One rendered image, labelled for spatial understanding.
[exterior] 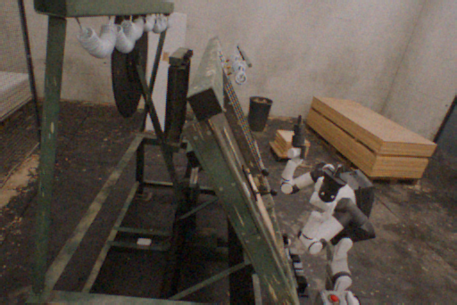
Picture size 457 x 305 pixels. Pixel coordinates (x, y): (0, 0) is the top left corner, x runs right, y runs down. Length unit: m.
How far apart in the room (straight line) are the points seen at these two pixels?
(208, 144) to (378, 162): 4.38
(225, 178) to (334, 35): 6.79
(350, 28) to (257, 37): 2.22
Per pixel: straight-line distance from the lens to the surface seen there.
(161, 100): 5.51
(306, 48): 7.45
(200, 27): 6.73
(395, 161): 5.47
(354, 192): 1.87
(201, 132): 1.05
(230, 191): 1.17
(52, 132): 1.24
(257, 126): 6.29
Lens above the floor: 2.19
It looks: 26 degrees down
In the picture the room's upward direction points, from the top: 9 degrees clockwise
